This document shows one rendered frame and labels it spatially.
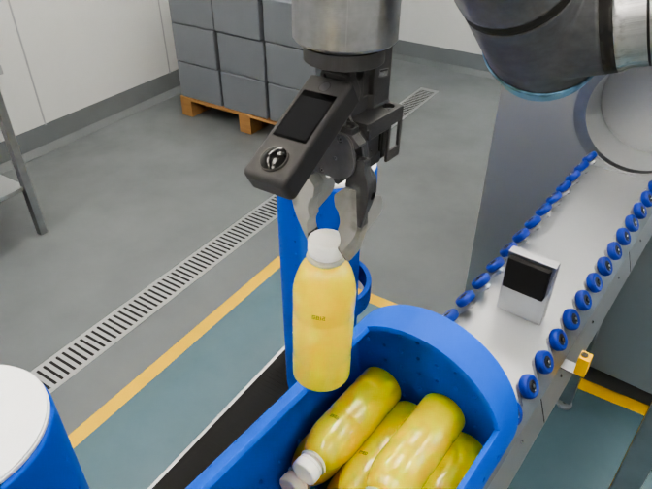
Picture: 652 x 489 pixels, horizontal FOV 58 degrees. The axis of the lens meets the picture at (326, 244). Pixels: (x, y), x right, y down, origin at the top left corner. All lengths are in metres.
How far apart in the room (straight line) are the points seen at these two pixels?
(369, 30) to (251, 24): 3.46
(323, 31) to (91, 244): 2.89
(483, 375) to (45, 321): 2.33
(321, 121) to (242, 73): 3.63
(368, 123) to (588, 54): 0.18
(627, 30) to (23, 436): 0.94
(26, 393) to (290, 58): 3.03
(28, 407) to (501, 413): 0.73
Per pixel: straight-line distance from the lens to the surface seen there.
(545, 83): 0.53
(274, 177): 0.48
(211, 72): 4.30
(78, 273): 3.13
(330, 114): 0.50
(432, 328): 0.84
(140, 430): 2.35
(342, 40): 0.49
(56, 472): 1.11
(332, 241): 0.60
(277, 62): 3.90
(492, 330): 1.31
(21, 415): 1.09
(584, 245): 1.63
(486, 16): 0.46
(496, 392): 0.85
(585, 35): 0.49
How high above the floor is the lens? 1.81
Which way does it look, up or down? 36 degrees down
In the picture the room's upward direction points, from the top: straight up
